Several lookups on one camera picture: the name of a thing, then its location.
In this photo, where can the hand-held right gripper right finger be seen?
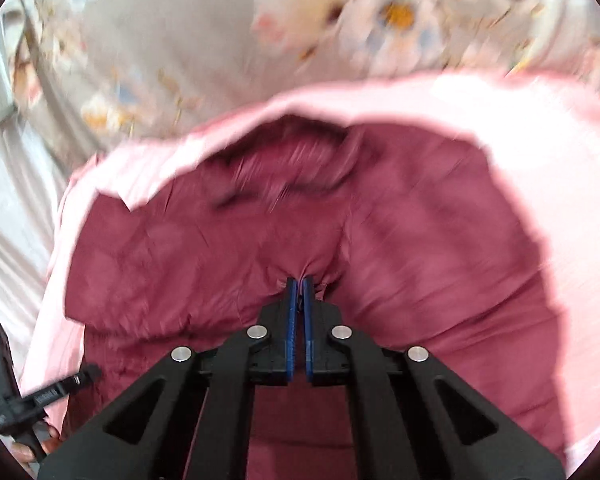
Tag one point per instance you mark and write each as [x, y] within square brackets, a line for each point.
[308, 312]

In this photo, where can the white satin cloth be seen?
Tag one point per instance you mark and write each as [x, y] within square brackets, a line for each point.
[10, 220]

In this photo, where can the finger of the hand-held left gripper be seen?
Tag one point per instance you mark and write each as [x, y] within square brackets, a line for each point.
[82, 377]

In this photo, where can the person's left hand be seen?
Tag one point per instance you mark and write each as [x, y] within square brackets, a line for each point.
[24, 452]

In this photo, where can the pink fleece blanket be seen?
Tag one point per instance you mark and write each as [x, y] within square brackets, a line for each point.
[530, 125]

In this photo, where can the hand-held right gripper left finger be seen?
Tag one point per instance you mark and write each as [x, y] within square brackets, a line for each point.
[291, 312]

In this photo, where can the maroon puffer jacket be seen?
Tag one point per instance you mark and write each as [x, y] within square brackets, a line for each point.
[405, 235]

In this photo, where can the grey floral bedsheet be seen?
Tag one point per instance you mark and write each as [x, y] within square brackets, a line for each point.
[180, 35]

